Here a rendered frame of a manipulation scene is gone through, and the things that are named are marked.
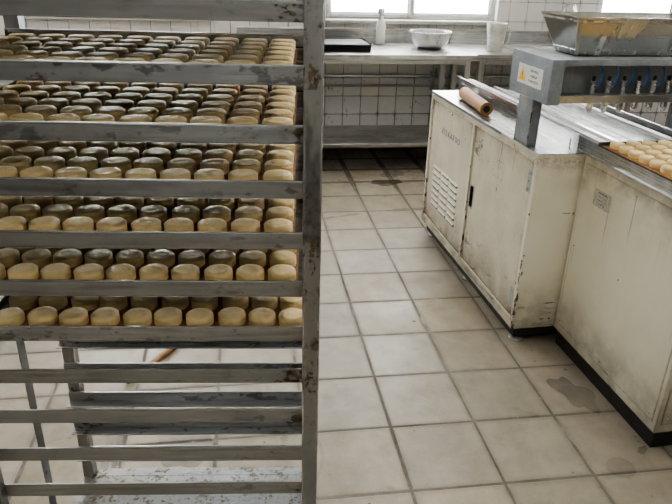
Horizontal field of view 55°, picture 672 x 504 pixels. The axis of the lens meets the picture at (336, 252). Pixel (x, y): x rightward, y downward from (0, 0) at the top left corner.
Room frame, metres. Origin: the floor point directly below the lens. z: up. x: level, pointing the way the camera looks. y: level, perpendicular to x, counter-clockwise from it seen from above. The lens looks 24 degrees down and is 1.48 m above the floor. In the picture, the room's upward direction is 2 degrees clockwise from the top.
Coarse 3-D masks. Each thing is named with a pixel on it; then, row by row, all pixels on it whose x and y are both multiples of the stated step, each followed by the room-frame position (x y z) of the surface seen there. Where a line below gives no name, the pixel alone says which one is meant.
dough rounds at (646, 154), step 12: (612, 144) 2.22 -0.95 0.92; (624, 144) 2.21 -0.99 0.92; (636, 144) 2.22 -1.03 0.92; (648, 144) 2.23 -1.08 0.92; (660, 144) 2.25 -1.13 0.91; (624, 156) 2.12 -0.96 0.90; (636, 156) 2.09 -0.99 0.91; (648, 156) 2.06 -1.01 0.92; (660, 156) 2.06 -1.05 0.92; (648, 168) 1.99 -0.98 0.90; (660, 168) 1.96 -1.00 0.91
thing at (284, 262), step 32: (0, 256) 1.07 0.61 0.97; (32, 256) 1.07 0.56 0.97; (64, 256) 1.07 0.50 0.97; (96, 256) 1.08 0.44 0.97; (128, 256) 1.08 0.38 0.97; (160, 256) 1.08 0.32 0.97; (192, 256) 1.09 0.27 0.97; (224, 256) 1.09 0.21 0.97; (256, 256) 1.10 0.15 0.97; (288, 256) 1.10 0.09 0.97
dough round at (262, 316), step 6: (252, 312) 1.04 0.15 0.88; (258, 312) 1.04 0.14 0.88; (264, 312) 1.04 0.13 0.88; (270, 312) 1.04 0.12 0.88; (252, 318) 1.02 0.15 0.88; (258, 318) 1.02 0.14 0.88; (264, 318) 1.02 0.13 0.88; (270, 318) 1.02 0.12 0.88; (252, 324) 1.02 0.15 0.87; (258, 324) 1.01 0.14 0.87; (264, 324) 1.02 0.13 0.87; (270, 324) 1.02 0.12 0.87
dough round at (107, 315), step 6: (96, 312) 1.03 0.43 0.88; (102, 312) 1.03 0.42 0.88; (108, 312) 1.03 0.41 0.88; (114, 312) 1.03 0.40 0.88; (96, 318) 1.00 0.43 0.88; (102, 318) 1.01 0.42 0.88; (108, 318) 1.01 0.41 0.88; (114, 318) 1.01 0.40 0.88; (96, 324) 1.00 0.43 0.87; (102, 324) 1.00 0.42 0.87; (108, 324) 1.00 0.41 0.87; (114, 324) 1.01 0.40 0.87
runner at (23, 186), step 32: (0, 192) 0.97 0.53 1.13; (32, 192) 0.97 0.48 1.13; (64, 192) 0.97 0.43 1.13; (96, 192) 0.97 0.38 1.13; (128, 192) 0.98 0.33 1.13; (160, 192) 0.98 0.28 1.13; (192, 192) 0.98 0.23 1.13; (224, 192) 0.98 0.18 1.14; (256, 192) 0.99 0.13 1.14; (288, 192) 0.99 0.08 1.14
